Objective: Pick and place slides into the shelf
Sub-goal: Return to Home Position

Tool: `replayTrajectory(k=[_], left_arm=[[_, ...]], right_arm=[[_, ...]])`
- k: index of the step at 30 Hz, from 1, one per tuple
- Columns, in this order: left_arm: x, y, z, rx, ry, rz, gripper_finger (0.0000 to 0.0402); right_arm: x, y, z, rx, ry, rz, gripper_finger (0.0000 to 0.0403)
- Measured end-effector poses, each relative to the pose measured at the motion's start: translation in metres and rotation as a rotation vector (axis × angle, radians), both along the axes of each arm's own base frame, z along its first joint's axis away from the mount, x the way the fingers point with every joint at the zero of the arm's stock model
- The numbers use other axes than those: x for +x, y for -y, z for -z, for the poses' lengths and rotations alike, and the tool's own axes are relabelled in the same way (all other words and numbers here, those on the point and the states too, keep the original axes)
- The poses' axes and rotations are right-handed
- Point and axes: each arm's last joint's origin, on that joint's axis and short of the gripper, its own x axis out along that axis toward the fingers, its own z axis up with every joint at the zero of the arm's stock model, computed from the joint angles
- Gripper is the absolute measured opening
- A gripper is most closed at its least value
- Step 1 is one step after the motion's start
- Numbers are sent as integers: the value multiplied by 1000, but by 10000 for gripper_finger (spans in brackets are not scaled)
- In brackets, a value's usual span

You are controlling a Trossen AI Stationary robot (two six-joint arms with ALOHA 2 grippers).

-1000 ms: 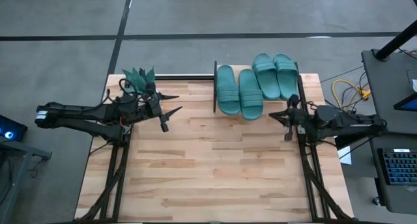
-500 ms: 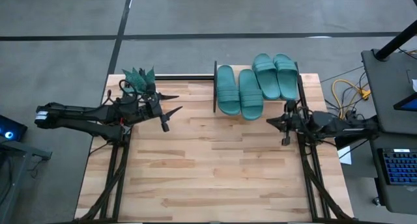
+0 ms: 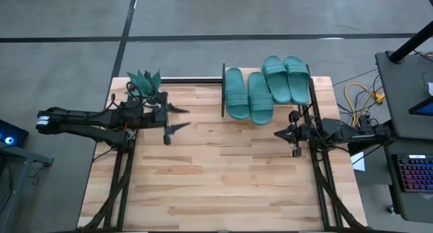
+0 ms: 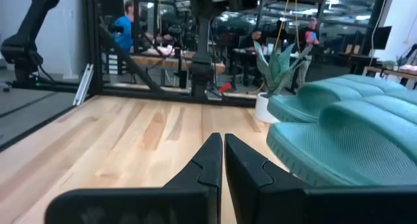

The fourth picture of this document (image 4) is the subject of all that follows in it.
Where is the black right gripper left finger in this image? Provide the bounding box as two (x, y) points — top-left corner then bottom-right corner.
(44, 132), (223, 224)

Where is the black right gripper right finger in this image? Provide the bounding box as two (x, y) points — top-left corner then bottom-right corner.
(223, 133), (417, 224)

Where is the teal rubber slide sandal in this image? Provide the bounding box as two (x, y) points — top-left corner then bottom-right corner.
(266, 74), (408, 124)
(266, 98), (417, 188)

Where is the snake plant in white pot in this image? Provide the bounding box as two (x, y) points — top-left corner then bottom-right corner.
(252, 40), (313, 124)

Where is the pink cloth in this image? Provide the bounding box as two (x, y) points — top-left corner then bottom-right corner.
(148, 44), (175, 57)

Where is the person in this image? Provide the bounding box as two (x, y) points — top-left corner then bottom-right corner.
(112, 0), (135, 53)
(295, 17), (322, 88)
(240, 27), (263, 51)

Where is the silver aluminium extrusion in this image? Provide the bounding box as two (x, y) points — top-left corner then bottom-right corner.
(72, 63), (94, 107)

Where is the long wooden background table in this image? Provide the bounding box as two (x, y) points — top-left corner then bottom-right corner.
(363, 64), (417, 81)

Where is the yellow hanging cable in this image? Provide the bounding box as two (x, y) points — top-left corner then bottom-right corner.
(273, 0), (299, 52)

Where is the black aluminium rig frame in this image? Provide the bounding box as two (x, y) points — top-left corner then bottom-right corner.
(0, 0), (258, 153)

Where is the black wall monitor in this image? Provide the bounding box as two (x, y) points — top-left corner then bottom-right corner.
(371, 25), (394, 51)

